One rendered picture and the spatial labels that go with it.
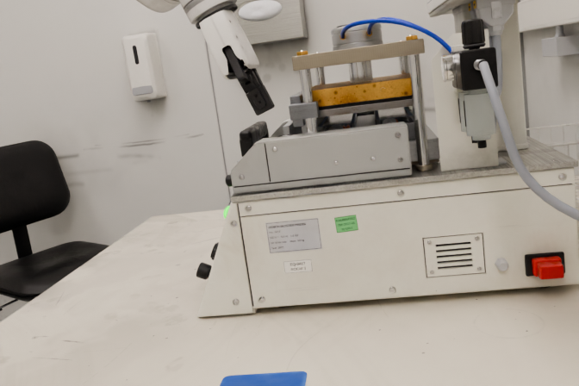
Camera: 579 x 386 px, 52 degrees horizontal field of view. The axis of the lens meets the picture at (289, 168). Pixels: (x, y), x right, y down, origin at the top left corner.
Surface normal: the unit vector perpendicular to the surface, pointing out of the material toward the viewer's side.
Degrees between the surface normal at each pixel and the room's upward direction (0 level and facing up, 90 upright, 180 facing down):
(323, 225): 90
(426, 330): 0
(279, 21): 90
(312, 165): 90
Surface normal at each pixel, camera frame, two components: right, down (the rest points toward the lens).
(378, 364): -0.14, -0.98
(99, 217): -0.15, 0.18
